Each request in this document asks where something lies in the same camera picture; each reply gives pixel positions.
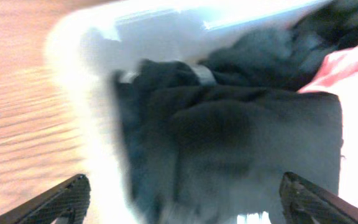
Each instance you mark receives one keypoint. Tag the large black cloth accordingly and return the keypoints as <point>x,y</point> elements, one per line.
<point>286,58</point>

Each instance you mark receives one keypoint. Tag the pink printed t-shirt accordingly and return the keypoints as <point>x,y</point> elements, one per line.
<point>339,75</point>

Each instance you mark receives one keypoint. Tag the black taped cloth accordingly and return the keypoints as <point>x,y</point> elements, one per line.
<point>205,153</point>

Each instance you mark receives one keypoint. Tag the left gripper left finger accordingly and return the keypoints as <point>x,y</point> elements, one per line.
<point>67,202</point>

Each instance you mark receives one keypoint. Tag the clear plastic storage container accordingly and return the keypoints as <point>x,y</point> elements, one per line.
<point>87,45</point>

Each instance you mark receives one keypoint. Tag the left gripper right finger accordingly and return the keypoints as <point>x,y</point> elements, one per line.
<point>304,202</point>

